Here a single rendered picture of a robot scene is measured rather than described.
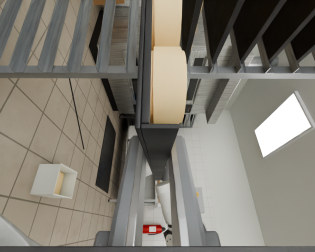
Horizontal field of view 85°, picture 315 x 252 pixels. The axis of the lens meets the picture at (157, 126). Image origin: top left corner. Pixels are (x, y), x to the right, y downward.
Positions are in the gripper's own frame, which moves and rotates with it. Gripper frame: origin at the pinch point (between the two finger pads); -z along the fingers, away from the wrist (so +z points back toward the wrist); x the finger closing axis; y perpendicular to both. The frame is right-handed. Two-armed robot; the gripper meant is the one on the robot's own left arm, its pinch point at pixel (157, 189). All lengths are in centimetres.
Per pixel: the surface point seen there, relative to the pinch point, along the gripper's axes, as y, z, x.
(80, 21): -3, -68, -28
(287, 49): -9, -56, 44
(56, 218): -148, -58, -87
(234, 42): -7, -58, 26
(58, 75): -16, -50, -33
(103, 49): -9, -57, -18
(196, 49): -58, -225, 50
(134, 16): -2, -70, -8
